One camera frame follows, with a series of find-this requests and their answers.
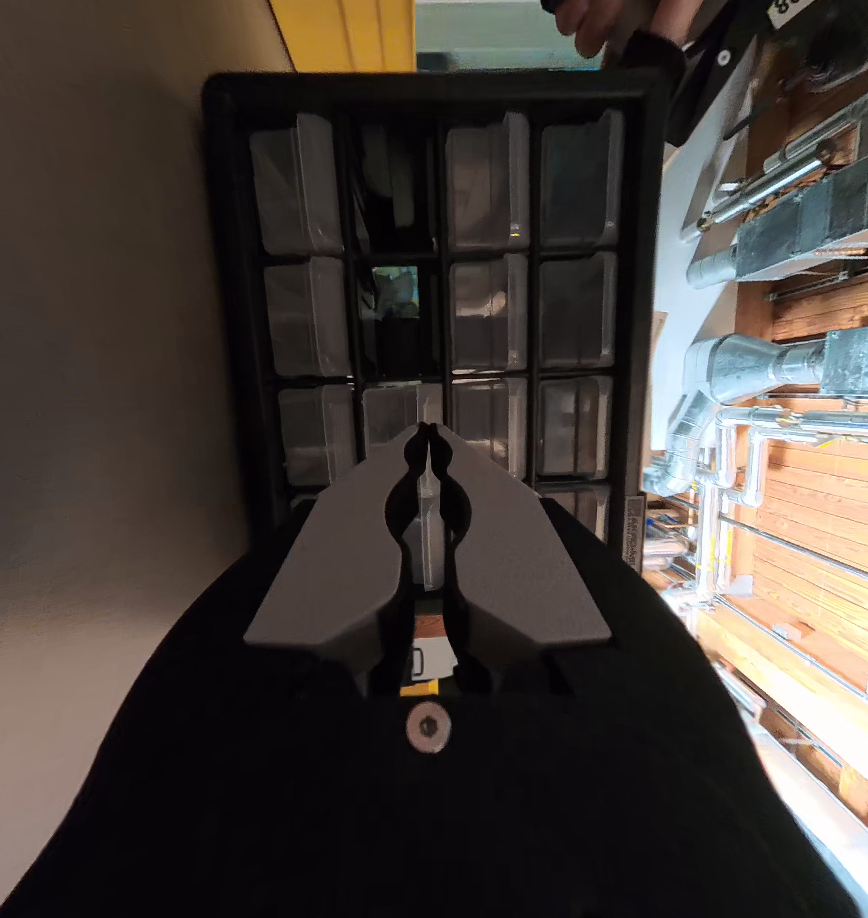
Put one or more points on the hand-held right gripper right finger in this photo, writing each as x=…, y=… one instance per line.
x=534, y=574

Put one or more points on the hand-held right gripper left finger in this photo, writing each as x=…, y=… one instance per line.
x=319, y=574

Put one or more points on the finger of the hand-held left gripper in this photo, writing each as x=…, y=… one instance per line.
x=735, y=86

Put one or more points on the clear plastic drawer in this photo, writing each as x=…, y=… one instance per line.
x=391, y=409

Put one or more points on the black drawer cabinet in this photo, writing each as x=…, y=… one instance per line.
x=226, y=287

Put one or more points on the person's left hand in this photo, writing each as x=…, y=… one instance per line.
x=599, y=25

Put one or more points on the metal ceiling pipes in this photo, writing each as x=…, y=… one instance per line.
x=785, y=172

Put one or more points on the dark rectangular air duct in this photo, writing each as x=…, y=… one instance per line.
x=821, y=222

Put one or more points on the silver ventilation duct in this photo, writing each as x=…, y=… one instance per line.
x=735, y=366

